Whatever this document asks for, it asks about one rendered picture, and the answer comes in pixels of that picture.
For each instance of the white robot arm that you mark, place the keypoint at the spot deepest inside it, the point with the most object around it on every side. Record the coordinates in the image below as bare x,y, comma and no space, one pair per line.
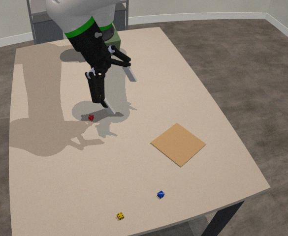
84,22

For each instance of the blue die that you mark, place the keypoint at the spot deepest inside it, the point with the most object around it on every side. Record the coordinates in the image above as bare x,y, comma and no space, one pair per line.
160,194

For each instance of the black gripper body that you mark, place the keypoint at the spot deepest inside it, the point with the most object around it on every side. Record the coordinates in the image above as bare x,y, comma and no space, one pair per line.
97,55

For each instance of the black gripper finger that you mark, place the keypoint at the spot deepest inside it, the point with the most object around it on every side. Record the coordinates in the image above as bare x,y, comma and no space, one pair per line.
96,85
124,63

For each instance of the yellow die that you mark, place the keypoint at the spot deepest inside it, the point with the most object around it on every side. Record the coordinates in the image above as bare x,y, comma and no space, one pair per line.
120,216

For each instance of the red die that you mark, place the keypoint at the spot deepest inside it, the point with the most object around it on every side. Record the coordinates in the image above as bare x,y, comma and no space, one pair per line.
91,117

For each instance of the tan square mat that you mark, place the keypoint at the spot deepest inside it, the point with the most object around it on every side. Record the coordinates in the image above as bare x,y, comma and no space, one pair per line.
178,144

